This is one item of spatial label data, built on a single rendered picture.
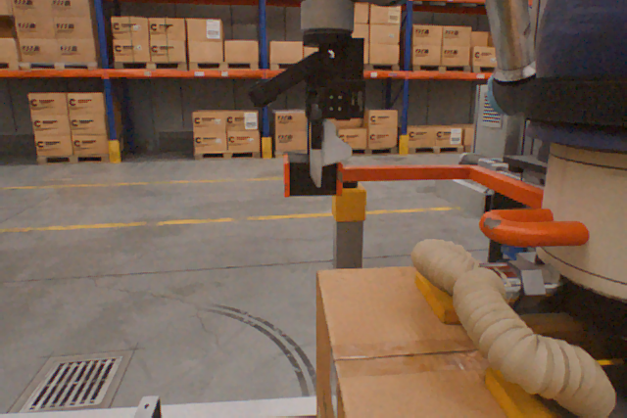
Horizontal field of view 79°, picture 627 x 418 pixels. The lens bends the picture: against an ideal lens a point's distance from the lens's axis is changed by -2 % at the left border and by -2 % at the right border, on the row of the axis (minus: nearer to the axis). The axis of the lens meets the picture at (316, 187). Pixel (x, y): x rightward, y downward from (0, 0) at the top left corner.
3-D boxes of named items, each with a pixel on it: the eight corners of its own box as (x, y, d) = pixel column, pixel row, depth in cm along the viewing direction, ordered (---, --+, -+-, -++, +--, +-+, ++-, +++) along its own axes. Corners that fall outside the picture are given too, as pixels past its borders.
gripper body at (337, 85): (364, 123, 55) (367, 33, 52) (303, 123, 54) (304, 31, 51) (355, 120, 62) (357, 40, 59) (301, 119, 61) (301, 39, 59)
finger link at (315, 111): (322, 147, 52) (321, 83, 53) (312, 147, 52) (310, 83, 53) (319, 154, 57) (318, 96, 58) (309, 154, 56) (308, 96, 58)
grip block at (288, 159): (283, 198, 56) (283, 162, 54) (283, 184, 64) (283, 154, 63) (342, 196, 56) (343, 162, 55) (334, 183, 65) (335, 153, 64)
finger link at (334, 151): (355, 184, 53) (353, 117, 54) (311, 184, 53) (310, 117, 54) (351, 187, 56) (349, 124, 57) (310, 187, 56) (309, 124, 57)
